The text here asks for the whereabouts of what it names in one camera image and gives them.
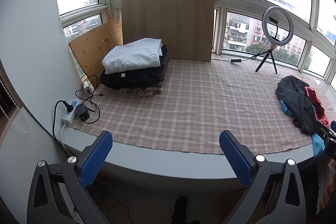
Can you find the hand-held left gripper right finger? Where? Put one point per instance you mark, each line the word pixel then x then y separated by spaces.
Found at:
pixel 236 158

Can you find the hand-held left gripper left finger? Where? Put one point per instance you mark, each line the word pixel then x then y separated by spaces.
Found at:
pixel 95 158

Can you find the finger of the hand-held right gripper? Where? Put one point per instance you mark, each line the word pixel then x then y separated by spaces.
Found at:
pixel 322 129

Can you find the red garment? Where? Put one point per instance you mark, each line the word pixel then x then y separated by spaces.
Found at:
pixel 315 100

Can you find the blue garment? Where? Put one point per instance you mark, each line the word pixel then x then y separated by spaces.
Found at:
pixel 286 108

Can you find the dark grey garment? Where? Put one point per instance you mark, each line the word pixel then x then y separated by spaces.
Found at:
pixel 294 98

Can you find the black power adapter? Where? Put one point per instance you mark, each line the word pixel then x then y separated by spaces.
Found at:
pixel 82 112

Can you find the white power strip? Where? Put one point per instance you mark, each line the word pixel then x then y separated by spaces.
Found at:
pixel 69 116

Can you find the white charger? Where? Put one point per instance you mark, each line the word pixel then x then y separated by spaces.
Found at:
pixel 86 87

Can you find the pink plaid cloth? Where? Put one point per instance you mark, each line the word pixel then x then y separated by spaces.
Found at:
pixel 183 108

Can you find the folded beige garment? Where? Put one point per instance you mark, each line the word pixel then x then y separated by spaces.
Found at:
pixel 147 91

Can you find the folded black garment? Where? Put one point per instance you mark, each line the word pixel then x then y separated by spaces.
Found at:
pixel 136 77

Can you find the black mini tripod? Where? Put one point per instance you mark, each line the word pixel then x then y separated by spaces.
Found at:
pixel 270 54

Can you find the folded white garment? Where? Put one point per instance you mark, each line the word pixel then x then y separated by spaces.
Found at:
pixel 131 54

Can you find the pine wood plank panel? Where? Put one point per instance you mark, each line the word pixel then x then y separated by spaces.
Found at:
pixel 94 45

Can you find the folded brown garment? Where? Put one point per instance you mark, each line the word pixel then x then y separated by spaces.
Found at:
pixel 166 62

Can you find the black phone holder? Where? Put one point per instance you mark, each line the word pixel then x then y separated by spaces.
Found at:
pixel 274 20

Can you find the light wooden board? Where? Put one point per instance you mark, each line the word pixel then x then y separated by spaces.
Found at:
pixel 170 24

